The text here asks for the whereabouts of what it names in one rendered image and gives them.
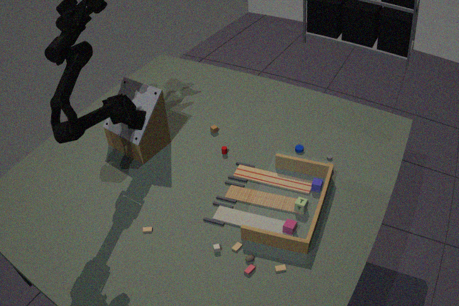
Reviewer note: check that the beige strip with red lines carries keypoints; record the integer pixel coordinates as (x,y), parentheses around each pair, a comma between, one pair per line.
(250,173)

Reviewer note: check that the tan grid-patterned strip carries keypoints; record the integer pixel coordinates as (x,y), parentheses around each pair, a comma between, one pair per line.
(240,194)

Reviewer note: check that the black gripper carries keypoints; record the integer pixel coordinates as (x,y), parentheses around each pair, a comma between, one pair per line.
(73,22)

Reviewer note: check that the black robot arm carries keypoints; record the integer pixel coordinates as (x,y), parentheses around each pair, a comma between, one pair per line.
(119,108)

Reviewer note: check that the red rectangular block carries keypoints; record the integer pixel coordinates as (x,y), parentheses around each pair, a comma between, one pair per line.
(249,269)

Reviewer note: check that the blue cylinder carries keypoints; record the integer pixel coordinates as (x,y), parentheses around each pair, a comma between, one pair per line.
(299,148)

